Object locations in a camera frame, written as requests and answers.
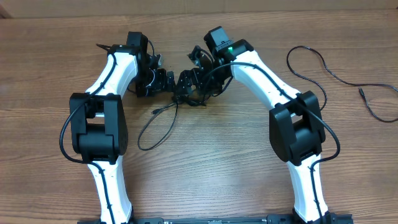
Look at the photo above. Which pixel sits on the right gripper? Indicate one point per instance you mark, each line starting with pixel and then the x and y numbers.
pixel 191 78

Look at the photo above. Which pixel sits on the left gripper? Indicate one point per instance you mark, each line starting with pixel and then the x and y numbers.
pixel 140 90

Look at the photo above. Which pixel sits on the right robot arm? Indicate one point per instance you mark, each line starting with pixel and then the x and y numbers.
pixel 296 130

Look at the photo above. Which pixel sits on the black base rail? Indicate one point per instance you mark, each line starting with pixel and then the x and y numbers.
pixel 330 218

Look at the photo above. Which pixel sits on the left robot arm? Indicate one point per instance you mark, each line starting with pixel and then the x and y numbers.
pixel 98 123

